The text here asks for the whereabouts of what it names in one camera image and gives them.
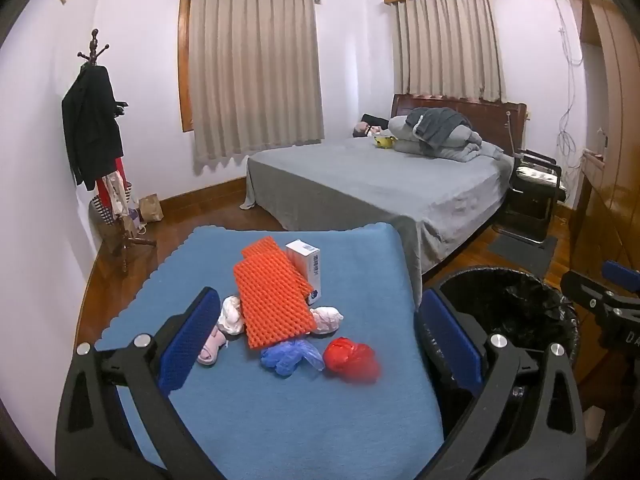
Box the dark grey garment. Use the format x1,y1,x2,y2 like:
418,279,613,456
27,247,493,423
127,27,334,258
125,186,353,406
405,107,473,153

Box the pink child sandal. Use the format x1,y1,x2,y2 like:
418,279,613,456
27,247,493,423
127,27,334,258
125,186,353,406
196,325,230,366

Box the brown paper bag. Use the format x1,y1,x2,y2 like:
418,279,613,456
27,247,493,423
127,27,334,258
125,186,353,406
138,193,165,224

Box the patterned chair cushion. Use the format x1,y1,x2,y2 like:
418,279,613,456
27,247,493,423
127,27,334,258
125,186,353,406
515,166,561,186

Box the black cushion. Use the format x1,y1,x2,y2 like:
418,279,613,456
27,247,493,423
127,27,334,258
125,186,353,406
360,114,393,133

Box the striped tote bag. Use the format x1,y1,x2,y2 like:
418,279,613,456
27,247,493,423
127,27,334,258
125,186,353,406
89,180,135,227

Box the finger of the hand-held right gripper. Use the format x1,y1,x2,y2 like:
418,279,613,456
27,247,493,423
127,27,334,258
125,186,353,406
601,259,640,295
559,270,623,321

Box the white crumpled tissue right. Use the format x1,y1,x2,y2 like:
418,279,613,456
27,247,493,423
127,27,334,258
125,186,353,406
310,305,346,336

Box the wooden coat rack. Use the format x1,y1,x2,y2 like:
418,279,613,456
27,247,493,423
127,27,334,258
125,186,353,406
77,29,158,276

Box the grey floor mat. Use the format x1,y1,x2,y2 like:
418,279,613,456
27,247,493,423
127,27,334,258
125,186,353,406
487,232,558,273

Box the red plastic bag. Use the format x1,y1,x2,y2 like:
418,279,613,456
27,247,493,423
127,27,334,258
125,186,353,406
322,337,382,383

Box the orange egg-crate foam sheet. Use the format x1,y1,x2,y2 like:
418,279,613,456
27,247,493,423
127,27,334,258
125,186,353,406
233,247,317,350
241,235,313,301

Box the bed with grey cover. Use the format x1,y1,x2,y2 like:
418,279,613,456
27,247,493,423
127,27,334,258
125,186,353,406
240,136,516,276

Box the wooden bed headboard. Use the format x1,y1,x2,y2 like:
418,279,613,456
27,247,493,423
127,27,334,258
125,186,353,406
391,94,528,158

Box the beige hanging cloth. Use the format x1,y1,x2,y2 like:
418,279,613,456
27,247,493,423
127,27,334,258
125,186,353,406
102,170,132,221

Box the wide beige curtain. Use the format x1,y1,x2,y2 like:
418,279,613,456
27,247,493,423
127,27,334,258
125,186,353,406
186,0,325,171

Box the black metal chair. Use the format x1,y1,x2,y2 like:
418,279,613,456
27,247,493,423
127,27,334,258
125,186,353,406
492,149,568,246

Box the blue disposable glove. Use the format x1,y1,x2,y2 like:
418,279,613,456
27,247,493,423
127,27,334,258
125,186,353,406
260,339,326,377

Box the wooden window frame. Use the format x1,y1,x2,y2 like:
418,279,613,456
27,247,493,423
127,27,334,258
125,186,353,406
177,0,196,133

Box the black jacket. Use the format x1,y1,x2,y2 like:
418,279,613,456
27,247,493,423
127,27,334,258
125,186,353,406
61,65,125,192

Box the wooden wardrobe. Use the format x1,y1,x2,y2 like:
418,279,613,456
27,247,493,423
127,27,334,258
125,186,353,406
570,0,640,301

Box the white cardboard box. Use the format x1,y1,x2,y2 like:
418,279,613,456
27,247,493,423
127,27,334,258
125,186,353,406
285,239,322,307

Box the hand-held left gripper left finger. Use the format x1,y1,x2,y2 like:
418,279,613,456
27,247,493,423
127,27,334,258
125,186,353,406
55,287,223,480

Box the grey pillow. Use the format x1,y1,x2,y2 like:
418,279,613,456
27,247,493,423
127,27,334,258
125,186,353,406
387,115,483,150
392,137,503,163

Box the white wall cables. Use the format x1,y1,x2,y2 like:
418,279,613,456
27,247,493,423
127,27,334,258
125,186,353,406
552,0,586,158

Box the blue blanket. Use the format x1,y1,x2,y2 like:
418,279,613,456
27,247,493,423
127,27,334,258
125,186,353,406
95,222,446,480

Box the black lined trash bin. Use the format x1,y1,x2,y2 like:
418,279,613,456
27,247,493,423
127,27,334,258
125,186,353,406
422,266,583,461

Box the narrow beige curtain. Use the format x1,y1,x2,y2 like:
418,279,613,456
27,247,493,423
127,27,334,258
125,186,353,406
392,0,503,102

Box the red hanging garment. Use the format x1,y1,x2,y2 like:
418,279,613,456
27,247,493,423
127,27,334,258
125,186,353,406
96,157,127,206

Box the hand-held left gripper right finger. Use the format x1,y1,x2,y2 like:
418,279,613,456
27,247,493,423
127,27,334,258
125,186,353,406
414,289,588,480

